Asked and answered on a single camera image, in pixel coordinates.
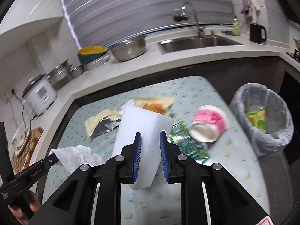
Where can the chrome faucet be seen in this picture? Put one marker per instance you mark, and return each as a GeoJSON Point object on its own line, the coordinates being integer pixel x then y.
{"type": "Point", "coordinates": [195, 18]}

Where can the floral print tablecloth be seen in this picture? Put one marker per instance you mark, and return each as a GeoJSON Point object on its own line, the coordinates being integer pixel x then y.
{"type": "Point", "coordinates": [222, 145]}

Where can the person's left hand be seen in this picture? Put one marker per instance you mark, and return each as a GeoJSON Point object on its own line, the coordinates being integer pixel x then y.
{"type": "Point", "coordinates": [35, 202]}

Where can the small steel bowl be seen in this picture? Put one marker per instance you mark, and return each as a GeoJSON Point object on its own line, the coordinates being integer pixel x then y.
{"type": "Point", "coordinates": [77, 71]}

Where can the black gas stove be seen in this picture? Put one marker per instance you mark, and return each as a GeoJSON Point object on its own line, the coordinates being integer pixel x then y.
{"type": "Point", "coordinates": [294, 56]}

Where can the white paper cup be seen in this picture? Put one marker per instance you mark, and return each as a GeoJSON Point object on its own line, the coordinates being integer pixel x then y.
{"type": "Point", "coordinates": [145, 124]}

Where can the yellow blue strainer basin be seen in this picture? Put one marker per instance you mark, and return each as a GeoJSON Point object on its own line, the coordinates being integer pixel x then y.
{"type": "Point", "coordinates": [91, 54]}

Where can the orange snack packet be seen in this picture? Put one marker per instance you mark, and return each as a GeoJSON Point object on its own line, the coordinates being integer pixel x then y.
{"type": "Point", "coordinates": [154, 105]}

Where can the wooden cutting board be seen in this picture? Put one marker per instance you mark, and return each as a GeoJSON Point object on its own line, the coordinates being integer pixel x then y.
{"type": "Point", "coordinates": [32, 140]}

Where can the pink paper cup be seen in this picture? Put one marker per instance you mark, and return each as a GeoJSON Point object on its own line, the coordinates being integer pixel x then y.
{"type": "Point", "coordinates": [211, 119]}

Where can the yellow green snack bag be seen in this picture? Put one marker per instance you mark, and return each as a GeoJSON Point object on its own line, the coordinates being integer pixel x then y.
{"type": "Point", "coordinates": [257, 119]}

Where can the beige hanging cloth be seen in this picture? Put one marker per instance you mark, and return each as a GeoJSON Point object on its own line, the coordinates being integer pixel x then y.
{"type": "Point", "coordinates": [253, 8]}

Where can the purple hanging cloth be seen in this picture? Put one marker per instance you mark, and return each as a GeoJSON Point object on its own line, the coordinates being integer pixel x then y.
{"type": "Point", "coordinates": [245, 3]}

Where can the trash bin with plastic liner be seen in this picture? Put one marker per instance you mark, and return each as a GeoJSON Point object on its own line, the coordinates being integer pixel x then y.
{"type": "Point", "coordinates": [276, 140]}

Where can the wok with lid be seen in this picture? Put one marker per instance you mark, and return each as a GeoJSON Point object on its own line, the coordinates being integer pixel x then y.
{"type": "Point", "coordinates": [297, 43]}

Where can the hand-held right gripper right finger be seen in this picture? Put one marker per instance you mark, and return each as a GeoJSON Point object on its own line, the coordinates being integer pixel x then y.
{"type": "Point", "coordinates": [163, 154]}

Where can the grey window blind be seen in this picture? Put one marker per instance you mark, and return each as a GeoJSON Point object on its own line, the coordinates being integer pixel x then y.
{"type": "Point", "coordinates": [140, 9]}

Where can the steel sink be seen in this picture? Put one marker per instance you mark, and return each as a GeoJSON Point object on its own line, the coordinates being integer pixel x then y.
{"type": "Point", "coordinates": [199, 42]}

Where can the black kettle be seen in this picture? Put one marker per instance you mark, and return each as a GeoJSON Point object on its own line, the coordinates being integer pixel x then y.
{"type": "Point", "coordinates": [256, 34]}

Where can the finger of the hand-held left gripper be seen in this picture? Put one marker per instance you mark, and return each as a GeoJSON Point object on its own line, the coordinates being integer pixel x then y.
{"type": "Point", "coordinates": [52, 160]}

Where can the beige foil packet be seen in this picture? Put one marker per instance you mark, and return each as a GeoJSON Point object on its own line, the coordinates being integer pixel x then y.
{"type": "Point", "coordinates": [98, 121]}

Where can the black built-in oven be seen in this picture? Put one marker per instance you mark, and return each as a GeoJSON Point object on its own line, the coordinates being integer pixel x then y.
{"type": "Point", "coordinates": [290, 93]}

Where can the black range hood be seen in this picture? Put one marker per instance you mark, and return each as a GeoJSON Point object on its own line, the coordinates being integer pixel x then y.
{"type": "Point", "coordinates": [281, 2]}

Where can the dark scouring pad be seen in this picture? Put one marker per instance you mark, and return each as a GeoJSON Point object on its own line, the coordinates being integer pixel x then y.
{"type": "Point", "coordinates": [227, 32]}

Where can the green wrapper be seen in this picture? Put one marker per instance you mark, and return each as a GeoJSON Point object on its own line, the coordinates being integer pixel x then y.
{"type": "Point", "coordinates": [187, 145]}

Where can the wall outlet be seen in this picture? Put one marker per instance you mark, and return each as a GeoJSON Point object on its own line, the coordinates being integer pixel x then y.
{"type": "Point", "coordinates": [7, 96]}

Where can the white rice cooker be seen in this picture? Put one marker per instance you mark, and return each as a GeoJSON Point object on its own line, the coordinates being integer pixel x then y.
{"type": "Point", "coordinates": [39, 93]}

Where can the stacked steel pots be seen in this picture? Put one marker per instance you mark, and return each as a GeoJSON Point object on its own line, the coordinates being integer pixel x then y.
{"type": "Point", "coordinates": [58, 73]}

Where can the steel colander bowl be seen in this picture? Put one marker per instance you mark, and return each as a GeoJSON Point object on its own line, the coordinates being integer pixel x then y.
{"type": "Point", "coordinates": [127, 50]}

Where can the green dish soap bottle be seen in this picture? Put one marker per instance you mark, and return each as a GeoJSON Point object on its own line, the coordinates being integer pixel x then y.
{"type": "Point", "coordinates": [236, 27]}

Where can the floral white bowl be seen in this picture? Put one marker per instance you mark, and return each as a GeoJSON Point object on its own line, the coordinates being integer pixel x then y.
{"type": "Point", "coordinates": [18, 140]}

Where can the white paper towel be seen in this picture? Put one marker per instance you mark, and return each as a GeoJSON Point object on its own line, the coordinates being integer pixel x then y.
{"type": "Point", "coordinates": [75, 157]}

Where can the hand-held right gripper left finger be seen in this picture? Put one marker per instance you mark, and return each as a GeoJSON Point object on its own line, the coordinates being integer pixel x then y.
{"type": "Point", "coordinates": [138, 154]}

